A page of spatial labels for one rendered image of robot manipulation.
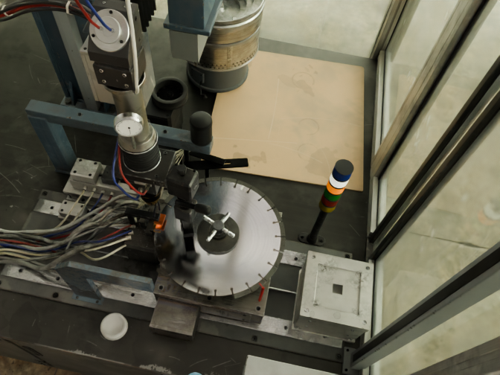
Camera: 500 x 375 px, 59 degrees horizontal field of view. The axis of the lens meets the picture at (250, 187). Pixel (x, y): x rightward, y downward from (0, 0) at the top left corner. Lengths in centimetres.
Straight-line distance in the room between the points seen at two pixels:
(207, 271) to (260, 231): 18
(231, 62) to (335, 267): 77
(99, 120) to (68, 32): 30
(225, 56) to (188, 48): 44
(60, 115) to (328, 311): 88
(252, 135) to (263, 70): 33
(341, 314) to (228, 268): 31
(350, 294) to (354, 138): 66
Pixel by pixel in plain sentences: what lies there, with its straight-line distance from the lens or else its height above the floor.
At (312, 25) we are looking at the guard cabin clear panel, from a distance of 197.
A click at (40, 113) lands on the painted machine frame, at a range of 136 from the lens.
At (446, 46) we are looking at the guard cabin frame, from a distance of 117.
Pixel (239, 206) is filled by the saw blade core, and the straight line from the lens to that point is 122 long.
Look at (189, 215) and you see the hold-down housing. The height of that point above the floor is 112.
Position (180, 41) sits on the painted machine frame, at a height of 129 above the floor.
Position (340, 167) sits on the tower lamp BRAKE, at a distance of 107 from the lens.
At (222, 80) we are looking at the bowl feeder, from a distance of 168.
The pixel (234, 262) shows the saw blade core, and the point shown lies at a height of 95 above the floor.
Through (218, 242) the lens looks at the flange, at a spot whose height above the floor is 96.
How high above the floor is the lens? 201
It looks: 58 degrees down
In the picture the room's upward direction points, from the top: 8 degrees clockwise
